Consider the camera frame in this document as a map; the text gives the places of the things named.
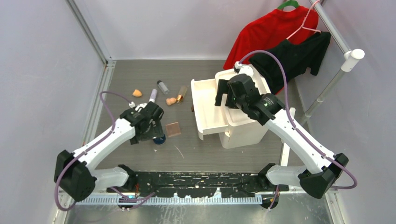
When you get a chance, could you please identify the dark blue round jar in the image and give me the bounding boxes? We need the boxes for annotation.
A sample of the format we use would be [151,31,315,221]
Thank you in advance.
[153,135,166,145]

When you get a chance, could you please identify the white top drawer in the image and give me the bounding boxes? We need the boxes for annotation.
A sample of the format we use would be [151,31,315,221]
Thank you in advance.
[191,79,228,140]

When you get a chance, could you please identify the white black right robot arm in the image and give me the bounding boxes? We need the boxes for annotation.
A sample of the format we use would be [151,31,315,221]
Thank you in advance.
[215,74,349,199]

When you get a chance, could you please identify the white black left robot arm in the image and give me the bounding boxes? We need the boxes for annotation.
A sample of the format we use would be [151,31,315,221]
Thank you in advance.
[54,102,164,202]

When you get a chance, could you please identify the orange makeup sponge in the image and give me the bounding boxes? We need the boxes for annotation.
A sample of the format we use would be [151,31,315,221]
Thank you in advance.
[132,89,142,98]

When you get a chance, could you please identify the brown square compact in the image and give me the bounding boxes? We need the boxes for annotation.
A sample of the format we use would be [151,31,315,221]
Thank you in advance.
[165,122,181,137]

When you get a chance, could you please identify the white purple tube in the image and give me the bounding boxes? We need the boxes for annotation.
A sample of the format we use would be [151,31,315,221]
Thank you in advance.
[149,89,157,103]

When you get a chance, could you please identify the white drawer cabinet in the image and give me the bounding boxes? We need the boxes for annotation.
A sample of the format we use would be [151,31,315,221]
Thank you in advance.
[219,65,271,149]

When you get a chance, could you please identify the clear vial black cap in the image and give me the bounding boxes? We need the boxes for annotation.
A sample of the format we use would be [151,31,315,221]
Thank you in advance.
[157,80,170,95]

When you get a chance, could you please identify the red shirt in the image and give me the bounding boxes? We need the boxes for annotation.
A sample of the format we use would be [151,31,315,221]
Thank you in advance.
[223,6,319,70]

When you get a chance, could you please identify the black shirt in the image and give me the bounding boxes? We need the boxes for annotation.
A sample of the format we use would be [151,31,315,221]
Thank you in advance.
[249,32,331,94]

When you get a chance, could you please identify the pink hanger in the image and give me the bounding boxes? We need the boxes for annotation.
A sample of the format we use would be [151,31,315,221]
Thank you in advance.
[286,0,321,40]

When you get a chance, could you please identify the green hanger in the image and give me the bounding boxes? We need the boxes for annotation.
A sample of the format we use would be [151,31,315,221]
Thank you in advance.
[277,0,299,10]

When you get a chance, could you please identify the metal clothes rack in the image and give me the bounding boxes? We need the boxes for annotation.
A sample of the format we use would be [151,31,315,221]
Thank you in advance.
[280,0,366,168]

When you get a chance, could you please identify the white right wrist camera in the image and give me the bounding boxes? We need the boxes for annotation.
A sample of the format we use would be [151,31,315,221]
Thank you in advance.
[234,61,254,77]

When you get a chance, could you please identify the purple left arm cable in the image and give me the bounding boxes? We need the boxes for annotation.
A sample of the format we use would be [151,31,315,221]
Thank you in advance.
[54,91,156,212]

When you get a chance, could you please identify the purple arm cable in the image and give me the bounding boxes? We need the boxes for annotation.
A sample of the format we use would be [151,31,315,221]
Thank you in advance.
[54,91,156,212]
[235,50,358,211]

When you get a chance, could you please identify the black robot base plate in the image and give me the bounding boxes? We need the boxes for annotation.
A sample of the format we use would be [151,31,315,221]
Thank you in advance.
[116,171,276,198]

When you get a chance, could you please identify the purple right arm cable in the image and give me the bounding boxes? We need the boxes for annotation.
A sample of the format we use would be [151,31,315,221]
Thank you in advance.
[235,50,358,211]

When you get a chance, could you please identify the aluminium frame rail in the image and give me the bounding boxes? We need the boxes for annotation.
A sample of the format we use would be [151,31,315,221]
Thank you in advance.
[58,0,117,224]

